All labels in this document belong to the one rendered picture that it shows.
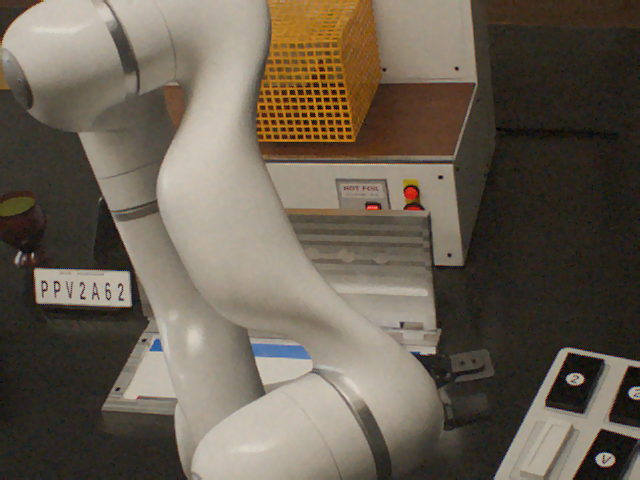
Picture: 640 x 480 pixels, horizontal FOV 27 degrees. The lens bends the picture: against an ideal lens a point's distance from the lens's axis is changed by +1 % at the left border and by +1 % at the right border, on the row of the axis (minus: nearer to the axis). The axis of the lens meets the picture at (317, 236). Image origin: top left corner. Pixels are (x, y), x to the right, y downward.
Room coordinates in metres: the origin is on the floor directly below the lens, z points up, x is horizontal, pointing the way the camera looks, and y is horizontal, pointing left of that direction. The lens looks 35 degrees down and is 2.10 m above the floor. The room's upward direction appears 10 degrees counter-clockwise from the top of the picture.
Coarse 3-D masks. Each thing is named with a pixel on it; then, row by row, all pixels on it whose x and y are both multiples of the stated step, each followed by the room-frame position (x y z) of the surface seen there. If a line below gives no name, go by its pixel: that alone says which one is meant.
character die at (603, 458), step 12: (600, 432) 1.17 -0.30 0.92; (612, 432) 1.16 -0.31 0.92; (600, 444) 1.15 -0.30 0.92; (612, 444) 1.14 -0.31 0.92; (624, 444) 1.14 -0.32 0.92; (636, 444) 1.14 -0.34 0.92; (588, 456) 1.13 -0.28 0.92; (600, 456) 1.13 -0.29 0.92; (612, 456) 1.12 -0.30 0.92; (624, 456) 1.12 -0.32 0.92; (588, 468) 1.12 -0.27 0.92; (600, 468) 1.11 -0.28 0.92; (612, 468) 1.11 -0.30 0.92; (624, 468) 1.11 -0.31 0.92
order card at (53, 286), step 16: (48, 272) 1.68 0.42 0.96; (64, 272) 1.67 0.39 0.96; (80, 272) 1.67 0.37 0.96; (96, 272) 1.66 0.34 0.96; (112, 272) 1.65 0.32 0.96; (128, 272) 1.64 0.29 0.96; (48, 288) 1.67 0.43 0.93; (64, 288) 1.67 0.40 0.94; (80, 288) 1.66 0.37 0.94; (96, 288) 1.65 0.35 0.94; (112, 288) 1.64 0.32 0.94; (128, 288) 1.63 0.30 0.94; (64, 304) 1.66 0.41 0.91; (80, 304) 1.65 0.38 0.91; (96, 304) 1.64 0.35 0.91; (112, 304) 1.63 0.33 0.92; (128, 304) 1.62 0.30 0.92
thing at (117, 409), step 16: (144, 336) 1.53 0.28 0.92; (256, 336) 1.48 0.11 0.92; (272, 336) 1.47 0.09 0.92; (400, 336) 1.42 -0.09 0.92; (416, 336) 1.41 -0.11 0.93; (432, 336) 1.41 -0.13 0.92; (144, 352) 1.49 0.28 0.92; (432, 352) 1.38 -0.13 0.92; (128, 368) 1.46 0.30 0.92; (128, 384) 1.43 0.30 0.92; (112, 400) 1.40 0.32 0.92; (128, 400) 1.39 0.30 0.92; (112, 416) 1.38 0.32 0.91; (128, 416) 1.37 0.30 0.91; (144, 416) 1.36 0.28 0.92; (160, 416) 1.35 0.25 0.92
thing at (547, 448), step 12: (552, 420) 1.20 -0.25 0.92; (552, 432) 1.18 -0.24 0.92; (564, 432) 1.18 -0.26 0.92; (540, 444) 1.17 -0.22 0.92; (552, 444) 1.16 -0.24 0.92; (564, 444) 1.17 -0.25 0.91; (528, 456) 1.15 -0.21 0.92; (540, 456) 1.15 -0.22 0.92; (552, 456) 1.14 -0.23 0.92; (528, 468) 1.13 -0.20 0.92; (540, 468) 1.13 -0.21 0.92
